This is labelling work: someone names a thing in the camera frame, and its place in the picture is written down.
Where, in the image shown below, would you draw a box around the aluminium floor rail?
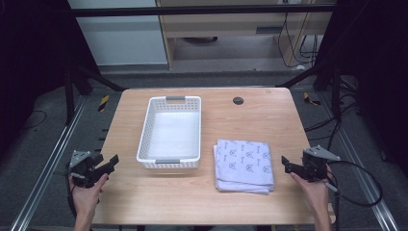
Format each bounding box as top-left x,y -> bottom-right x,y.
320,91 -> 400,231
9,95 -> 89,231

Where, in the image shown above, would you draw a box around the black metal stand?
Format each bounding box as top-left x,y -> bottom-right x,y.
274,59 -> 344,122
63,59 -> 129,127

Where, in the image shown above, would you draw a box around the black cables under desk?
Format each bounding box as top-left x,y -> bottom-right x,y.
276,12 -> 319,69

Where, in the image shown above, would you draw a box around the person's left hand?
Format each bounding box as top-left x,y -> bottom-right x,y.
68,172 -> 110,219

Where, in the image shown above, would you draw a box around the folded lavender printed cloth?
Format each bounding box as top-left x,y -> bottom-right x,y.
213,138 -> 275,195

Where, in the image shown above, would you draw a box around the person's right hand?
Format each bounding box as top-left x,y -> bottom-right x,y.
290,164 -> 332,217

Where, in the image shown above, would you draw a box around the yellow black hazard tape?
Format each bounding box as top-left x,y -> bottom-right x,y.
302,91 -> 322,107
97,93 -> 111,113

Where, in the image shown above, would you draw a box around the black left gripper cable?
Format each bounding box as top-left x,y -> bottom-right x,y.
64,184 -> 79,222

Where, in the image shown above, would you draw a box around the white cabinet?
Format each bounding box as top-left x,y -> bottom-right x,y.
67,0 -> 169,67

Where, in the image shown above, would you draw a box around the black curtain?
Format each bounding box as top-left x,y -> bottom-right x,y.
315,0 -> 408,179
0,0 -> 101,158

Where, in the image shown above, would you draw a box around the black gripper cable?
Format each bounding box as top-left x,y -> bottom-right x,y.
324,160 -> 384,231
64,184 -> 79,222

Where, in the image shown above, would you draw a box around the black horizontal frame bar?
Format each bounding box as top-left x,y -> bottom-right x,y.
68,4 -> 337,18

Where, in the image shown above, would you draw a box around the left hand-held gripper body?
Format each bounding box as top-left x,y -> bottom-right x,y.
67,149 -> 108,189

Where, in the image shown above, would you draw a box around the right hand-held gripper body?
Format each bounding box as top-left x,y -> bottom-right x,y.
301,144 -> 342,184

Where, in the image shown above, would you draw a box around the light wooden desk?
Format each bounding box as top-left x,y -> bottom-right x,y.
155,0 -> 338,70

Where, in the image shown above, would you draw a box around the black floor cables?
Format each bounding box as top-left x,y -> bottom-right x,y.
303,76 -> 365,142

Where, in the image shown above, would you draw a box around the thin black floor cable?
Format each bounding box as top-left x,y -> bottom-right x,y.
18,109 -> 48,132

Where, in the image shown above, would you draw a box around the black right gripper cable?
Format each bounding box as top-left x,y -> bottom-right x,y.
324,160 -> 384,231

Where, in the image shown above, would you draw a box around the white plastic basket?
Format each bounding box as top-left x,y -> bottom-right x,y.
136,95 -> 203,170

